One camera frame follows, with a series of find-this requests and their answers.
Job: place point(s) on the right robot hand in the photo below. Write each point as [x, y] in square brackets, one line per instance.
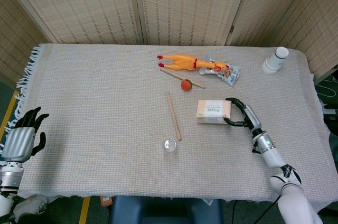
[252, 118]

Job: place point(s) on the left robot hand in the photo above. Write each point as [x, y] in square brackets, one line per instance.
[18, 142]

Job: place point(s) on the beige tissue box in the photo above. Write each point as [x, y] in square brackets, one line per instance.
[211, 110]

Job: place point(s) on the white robot base shell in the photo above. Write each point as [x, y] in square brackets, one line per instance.
[29, 205]

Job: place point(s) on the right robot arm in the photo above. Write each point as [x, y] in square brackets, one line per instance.
[272, 155]

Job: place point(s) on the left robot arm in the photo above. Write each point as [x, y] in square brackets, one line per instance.
[9, 179]

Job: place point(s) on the white blue snack packet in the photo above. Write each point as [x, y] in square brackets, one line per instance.
[232, 76]

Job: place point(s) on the white paper cup stack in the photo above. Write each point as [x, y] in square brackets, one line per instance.
[274, 61]

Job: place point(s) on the silver snack packet black print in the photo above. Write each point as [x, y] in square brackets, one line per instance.
[204, 70]

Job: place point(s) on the small orange ball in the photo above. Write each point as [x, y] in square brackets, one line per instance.
[186, 85]

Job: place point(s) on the thin wooden stick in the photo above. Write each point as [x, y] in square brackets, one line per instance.
[173, 113]
[171, 74]

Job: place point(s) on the clear plastic cup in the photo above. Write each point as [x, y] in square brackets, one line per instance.
[169, 146]

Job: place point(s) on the beige woven tablecloth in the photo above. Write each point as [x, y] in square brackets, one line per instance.
[105, 129]

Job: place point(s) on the yellow rubber chicken toy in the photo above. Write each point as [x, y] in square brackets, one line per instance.
[182, 63]

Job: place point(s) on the brass screen hinge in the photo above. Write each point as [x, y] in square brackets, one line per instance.
[232, 29]

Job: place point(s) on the orange box under table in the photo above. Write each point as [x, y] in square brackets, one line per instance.
[107, 200]

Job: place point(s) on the dark blue chair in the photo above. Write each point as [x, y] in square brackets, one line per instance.
[163, 210]

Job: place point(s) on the woven folding screen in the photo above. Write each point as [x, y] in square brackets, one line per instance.
[92, 4]

